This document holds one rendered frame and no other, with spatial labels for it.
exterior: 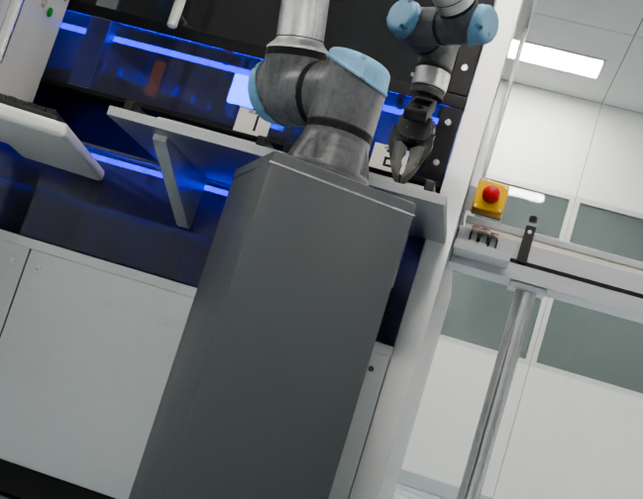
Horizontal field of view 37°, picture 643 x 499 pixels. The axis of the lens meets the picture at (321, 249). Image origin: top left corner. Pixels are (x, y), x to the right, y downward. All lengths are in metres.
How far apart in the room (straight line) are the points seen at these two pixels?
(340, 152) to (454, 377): 5.30
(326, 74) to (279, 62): 0.11
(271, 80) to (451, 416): 5.25
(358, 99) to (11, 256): 1.14
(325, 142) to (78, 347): 1.00
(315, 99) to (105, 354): 0.96
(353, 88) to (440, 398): 5.30
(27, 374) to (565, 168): 5.23
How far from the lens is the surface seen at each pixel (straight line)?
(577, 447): 6.86
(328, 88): 1.63
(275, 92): 1.72
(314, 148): 1.60
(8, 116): 1.98
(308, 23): 1.75
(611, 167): 7.13
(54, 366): 2.39
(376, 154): 2.30
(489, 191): 2.23
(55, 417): 2.38
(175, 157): 2.11
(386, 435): 2.21
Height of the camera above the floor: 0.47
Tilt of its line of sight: 8 degrees up
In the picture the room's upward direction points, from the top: 17 degrees clockwise
